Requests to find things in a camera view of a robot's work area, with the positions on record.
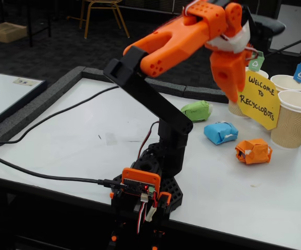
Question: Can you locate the red black servo wire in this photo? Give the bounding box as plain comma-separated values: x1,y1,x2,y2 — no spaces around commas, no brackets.
137,121,160,157

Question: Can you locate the white tape wrap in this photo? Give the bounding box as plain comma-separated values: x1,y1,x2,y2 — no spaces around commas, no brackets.
206,22,252,54

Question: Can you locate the white red servo wire bundle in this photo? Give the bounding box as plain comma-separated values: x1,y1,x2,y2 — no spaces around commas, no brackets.
136,194,159,235

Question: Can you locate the orange paper wad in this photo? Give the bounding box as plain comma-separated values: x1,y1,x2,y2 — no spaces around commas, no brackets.
235,139,273,165

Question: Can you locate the black metal table leg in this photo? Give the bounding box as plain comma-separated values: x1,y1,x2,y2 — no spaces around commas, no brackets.
25,0,52,47

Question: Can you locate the green recycling bin tag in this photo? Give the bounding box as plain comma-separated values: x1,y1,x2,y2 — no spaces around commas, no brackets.
248,51,265,71

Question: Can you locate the ribbed beige paper cup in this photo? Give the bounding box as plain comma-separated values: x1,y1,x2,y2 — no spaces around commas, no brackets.
270,74,301,92
228,67,270,118
270,90,301,149

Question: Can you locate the blue paper wad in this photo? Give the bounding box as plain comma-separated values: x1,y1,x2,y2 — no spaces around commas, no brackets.
204,121,239,145

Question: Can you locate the black framed whiteboard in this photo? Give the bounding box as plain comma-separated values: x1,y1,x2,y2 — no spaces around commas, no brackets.
0,70,48,128

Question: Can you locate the long grey foam border strip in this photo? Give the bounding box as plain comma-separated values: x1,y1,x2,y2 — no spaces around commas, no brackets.
0,66,86,146
82,67,186,98

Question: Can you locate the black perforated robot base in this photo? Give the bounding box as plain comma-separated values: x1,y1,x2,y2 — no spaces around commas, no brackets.
110,142,184,250

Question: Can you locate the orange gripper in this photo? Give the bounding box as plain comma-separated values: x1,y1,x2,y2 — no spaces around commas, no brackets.
209,48,253,103

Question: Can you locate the green paper wad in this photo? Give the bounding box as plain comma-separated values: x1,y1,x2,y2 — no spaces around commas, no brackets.
180,100,214,123

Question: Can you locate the thin black camera cable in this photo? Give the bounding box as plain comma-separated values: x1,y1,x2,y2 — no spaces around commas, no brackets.
0,85,120,145

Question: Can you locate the orange controller board mount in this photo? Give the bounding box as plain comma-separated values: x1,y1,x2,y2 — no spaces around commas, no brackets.
121,168,161,196

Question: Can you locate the small paper label sticker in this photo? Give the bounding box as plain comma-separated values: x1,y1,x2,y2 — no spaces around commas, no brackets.
13,78,38,86

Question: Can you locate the thick black USB cable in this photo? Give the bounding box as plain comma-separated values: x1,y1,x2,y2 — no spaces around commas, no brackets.
0,148,122,190

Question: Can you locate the yellow welcome sign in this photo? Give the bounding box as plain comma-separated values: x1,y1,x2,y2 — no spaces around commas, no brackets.
236,70,281,130

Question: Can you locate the yellow metal legged chair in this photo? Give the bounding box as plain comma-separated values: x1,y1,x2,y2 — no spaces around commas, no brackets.
66,0,130,39

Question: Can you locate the white framed panel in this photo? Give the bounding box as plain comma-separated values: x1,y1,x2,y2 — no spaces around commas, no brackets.
269,4,301,57

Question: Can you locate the short grey foam border strip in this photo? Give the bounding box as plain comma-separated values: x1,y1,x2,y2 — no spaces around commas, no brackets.
184,85,230,104

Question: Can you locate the black slanted stand rod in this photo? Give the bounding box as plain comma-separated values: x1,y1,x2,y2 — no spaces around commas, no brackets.
265,37,301,57

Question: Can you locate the brown cardboard box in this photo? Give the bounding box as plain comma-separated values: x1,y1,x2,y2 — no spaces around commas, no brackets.
0,22,28,44

